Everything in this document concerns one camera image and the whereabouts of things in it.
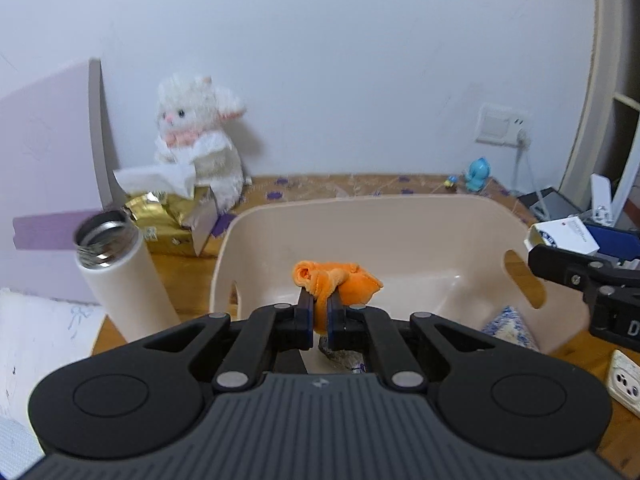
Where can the white bed pillow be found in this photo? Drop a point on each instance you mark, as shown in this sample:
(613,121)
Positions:
(38,336)

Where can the blue toy figurine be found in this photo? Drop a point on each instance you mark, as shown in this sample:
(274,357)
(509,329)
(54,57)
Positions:
(477,175)

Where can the gold tissue box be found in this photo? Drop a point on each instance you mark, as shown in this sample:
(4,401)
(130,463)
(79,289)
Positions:
(174,214)

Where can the beige plastic storage basket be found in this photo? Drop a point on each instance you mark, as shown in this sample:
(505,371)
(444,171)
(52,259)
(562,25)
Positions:
(438,253)

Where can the white blue small box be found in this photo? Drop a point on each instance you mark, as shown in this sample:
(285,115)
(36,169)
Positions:
(568,234)

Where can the green seed snack packet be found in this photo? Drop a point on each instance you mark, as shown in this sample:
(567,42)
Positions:
(351,361)

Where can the white plush bunny toy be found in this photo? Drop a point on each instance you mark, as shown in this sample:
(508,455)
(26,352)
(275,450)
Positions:
(190,118)

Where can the white thermos bottle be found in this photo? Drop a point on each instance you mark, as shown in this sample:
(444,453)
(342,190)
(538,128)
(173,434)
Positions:
(112,256)

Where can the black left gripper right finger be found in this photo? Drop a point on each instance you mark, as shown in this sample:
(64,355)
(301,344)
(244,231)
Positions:
(405,355)

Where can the orange cloth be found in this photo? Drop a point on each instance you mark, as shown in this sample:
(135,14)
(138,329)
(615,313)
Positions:
(353,283)

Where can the white phone stand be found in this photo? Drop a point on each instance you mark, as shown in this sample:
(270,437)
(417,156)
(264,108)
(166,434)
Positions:
(601,211)

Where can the white wooden shelf frame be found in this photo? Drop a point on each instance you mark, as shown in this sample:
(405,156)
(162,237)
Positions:
(607,139)

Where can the dark grey flat device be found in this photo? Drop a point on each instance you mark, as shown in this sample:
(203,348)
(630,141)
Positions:
(550,205)

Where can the white power strip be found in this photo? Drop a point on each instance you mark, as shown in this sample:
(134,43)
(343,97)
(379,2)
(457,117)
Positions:
(623,382)

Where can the white wall socket plate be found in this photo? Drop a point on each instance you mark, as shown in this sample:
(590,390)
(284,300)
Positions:
(502,126)

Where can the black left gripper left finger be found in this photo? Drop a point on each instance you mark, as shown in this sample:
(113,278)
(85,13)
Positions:
(233,355)

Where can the purple white headboard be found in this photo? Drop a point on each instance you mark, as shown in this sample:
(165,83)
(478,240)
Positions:
(53,177)

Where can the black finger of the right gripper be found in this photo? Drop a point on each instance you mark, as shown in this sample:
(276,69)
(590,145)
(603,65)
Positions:
(597,279)

